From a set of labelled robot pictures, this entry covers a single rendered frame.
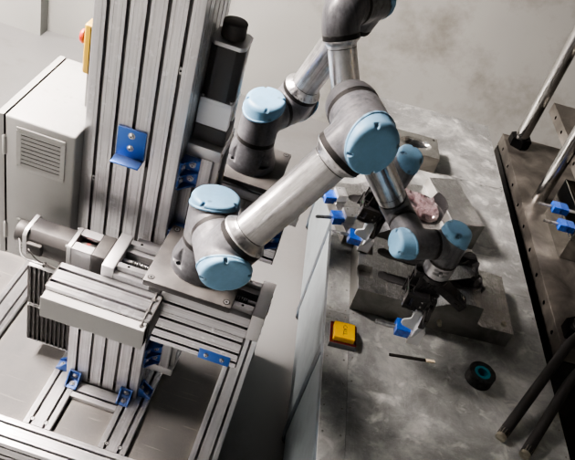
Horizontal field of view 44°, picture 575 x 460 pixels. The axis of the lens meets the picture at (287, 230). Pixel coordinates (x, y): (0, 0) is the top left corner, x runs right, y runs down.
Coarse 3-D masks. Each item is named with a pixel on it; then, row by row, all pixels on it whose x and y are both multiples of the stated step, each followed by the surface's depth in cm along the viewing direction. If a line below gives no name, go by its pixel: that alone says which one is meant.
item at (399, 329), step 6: (384, 324) 193; (390, 324) 193; (396, 324) 193; (396, 330) 192; (402, 330) 192; (408, 330) 192; (402, 336) 193; (408, 336) 193; (414, 336) 192; (420, 336) 191; (408, 342) 194; (414, 342) 193
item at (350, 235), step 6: (342, 234) 218; (348, 234) 218; (354, 234) 218; (348, 240) 217; (354, 240) 217; (360, 240) 217; (372, 240) 217; (360, 246) 218; (366, 246) 218; (366, 252) 220
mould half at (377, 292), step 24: (384, 240) 228; (360, 264) 216; (384, 264) 219; (360, 288) 208; (384, 288) 210; (384, 312) 213; (408, 312) 212; (456, 312) 210; (480, 312) 209; (504, 312) 220; (480, 336) 216; (504, 336) 215
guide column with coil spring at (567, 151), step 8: (568, 136) 271; (568, 144) 271; (560, 152) 274; (568, 152) 272; (560, 160) 275; (568, 160) 274; (552, 168) 278; (560, 168) 276; (544, 176) 283; (552, 176) 279; (544, 184) 283; (552, 184) 282; (536, 192) 287; (544, 192) 284; (536, 200) 288; (544, 200) 287
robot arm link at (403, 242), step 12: (408, 216) 172; (396, 228) 169; (408, 228) 169; (420, 228) 170; (396, 240) 168; (408, 240) 166; (420, 240) 167; (432, 240) 168; (396, 252) 168; (408, 252) 167; (420, 252) 168; (432, 252) 169
